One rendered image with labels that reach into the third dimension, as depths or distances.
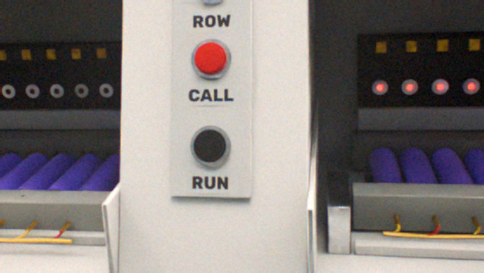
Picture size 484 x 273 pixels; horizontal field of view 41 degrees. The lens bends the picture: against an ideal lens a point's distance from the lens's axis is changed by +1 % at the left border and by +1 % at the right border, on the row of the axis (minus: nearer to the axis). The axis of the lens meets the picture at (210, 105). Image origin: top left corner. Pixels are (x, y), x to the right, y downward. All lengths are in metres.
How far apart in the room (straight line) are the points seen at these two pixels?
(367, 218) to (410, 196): 0.03
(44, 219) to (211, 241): 0.12
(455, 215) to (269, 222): 0.12
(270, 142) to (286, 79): 0.03
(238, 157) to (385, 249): 0.10
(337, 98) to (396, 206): 0.16
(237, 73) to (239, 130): 0.03
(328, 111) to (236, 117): 0.21
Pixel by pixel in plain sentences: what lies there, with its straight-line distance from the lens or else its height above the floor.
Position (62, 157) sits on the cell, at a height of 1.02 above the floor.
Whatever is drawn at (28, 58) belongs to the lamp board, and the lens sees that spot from 0.52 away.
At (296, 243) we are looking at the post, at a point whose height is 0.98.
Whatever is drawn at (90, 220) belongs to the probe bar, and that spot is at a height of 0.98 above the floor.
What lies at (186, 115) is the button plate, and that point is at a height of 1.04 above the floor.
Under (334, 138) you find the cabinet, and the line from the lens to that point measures 0.51.
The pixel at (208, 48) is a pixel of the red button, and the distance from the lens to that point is 0.31.
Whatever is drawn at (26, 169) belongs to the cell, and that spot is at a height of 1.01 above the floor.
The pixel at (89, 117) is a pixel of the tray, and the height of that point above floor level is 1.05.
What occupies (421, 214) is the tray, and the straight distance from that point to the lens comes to 0.38.
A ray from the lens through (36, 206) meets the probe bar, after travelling 0.39.
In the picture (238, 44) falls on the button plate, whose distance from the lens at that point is 0.31.
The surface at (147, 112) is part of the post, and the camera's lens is 0.32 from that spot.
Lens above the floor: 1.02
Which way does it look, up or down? 4 degrees up
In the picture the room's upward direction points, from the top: straight up
